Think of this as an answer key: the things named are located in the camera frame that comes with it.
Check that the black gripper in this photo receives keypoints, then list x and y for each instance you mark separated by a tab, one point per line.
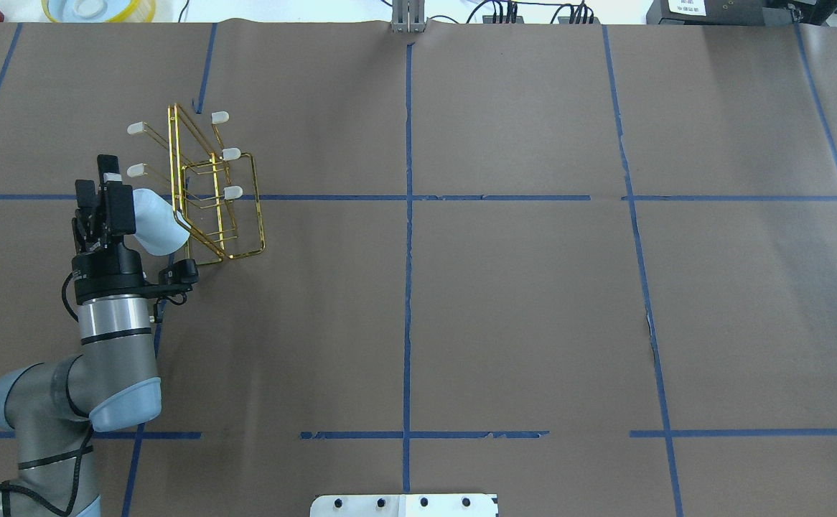
108	271

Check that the light blue plastic cup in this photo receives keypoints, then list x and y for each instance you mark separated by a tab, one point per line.
155	225

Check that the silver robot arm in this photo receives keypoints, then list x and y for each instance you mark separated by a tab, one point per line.
55	409

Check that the yellow rimmed bowl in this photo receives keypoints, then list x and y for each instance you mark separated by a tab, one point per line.
96	12

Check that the black computer box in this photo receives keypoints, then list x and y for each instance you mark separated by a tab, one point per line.
722	13

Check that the gold wire cup holder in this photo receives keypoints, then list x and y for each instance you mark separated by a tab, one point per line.
212	189

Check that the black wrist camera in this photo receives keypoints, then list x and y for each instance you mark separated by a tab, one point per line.
179	275

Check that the aluminium frame post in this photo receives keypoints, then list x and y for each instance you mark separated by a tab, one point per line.
408	16

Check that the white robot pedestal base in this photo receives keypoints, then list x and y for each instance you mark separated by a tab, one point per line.
422	504

